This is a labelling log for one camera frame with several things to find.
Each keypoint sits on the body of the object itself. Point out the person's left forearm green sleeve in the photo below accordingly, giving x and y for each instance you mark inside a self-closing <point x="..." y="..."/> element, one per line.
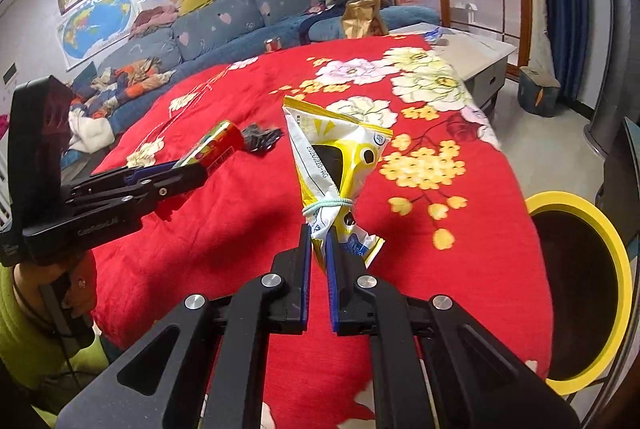
<point x="25" y="349"/>

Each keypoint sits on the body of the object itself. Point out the blue heart print sofa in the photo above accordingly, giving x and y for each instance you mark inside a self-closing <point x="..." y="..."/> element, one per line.
<point x="225" y="19"/>

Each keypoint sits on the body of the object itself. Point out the grey tower air conditioner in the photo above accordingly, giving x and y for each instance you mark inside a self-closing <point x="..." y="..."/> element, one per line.
<point x="615" y="84"/>

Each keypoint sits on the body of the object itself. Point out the red printed snack packet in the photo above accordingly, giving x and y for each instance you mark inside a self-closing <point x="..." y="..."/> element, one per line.
<point x="220" y="141"/>

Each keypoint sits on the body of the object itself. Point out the long grey cabinet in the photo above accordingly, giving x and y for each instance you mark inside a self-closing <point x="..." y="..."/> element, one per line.
<point x="631" y="189"/>

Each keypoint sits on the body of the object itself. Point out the blue wrapper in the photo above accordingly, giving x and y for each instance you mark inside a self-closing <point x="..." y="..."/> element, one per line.
<point x="434" y="34"/>

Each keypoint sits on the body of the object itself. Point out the red floral blanket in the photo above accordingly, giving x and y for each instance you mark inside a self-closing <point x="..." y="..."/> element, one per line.
<point x="225" y="234"/>

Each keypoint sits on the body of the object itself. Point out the yellow rimmed trash bin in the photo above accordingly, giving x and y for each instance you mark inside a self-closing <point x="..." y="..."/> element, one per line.
<point x="615" y="269"/>

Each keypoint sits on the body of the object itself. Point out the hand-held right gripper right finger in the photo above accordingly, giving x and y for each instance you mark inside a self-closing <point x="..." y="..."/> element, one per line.
<point x="331" y="279"/>

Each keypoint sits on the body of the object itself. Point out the patterned quilt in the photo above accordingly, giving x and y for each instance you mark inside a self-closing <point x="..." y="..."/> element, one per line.
<point x="130" y="76"/>

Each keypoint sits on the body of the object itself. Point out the pile of red clothes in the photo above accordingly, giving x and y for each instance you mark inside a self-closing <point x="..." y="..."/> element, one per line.
<point x="152" y="21"/>

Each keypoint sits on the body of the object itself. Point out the black crumpled wrapper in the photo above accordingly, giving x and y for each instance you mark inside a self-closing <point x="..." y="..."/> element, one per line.
<point x="260" y="138"/>

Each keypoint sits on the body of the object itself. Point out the gold paper bag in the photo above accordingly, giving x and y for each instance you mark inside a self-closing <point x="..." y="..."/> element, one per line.
<point x="362" y="16"/>

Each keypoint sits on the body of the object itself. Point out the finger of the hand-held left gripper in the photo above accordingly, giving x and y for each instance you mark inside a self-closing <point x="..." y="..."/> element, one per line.
<point x="145" y="171"/>
<point x="170" y="184"/>

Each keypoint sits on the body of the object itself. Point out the world wall map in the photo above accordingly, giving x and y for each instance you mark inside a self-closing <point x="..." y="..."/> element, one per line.
<point x="95" y="26"/>

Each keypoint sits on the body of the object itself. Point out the yellow white snack bag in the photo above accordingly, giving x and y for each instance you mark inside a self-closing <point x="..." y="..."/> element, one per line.
<point x="325" y="144"/>

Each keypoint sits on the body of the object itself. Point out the grey coffee table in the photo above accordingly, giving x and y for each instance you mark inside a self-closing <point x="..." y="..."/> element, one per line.
<point x="475" y="54"/>

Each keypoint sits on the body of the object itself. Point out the person's left hand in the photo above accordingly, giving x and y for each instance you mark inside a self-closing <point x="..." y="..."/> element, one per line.
<point x="82" y="289"/>

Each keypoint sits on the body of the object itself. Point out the small metal can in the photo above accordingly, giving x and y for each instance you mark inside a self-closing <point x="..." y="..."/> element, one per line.
<point x="272" y="45"/>

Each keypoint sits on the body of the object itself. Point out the blue stool with wooden top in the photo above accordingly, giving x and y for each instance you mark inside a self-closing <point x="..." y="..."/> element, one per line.
<point x="540" y="94"/>

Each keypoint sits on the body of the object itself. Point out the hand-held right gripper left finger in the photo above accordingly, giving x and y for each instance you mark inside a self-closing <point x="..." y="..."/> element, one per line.
<point x="304" y="279"/>

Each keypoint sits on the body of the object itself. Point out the white cloth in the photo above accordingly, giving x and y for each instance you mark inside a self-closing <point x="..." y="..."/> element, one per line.
<point x="92" y="131"/>

